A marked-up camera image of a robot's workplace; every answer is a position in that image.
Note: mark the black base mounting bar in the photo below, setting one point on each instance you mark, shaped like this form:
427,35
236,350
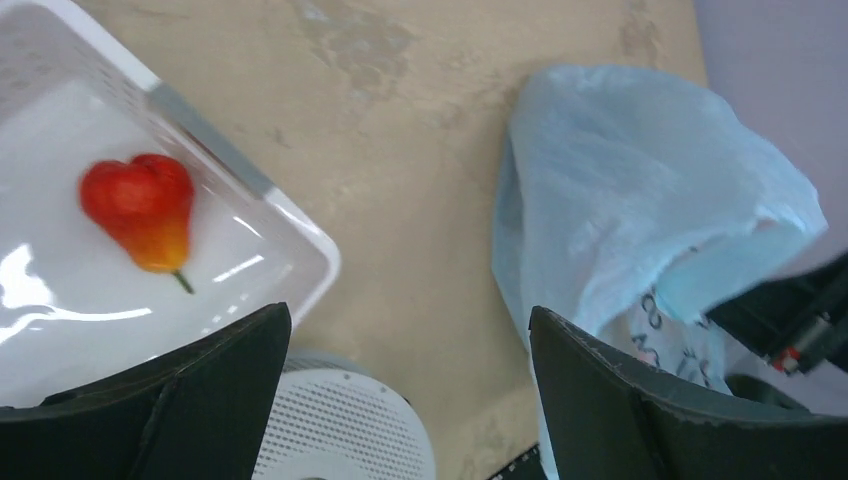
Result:
526,466

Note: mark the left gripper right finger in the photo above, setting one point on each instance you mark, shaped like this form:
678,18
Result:
612,416

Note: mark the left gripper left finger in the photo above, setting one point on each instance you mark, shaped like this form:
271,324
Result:
198,412

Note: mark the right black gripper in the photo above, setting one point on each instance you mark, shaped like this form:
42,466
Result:
794,324

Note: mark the white perforated plastic basket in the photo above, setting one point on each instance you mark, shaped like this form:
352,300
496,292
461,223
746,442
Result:
74,307

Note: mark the light blue plastic bag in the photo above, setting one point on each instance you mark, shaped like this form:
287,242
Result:
631,202

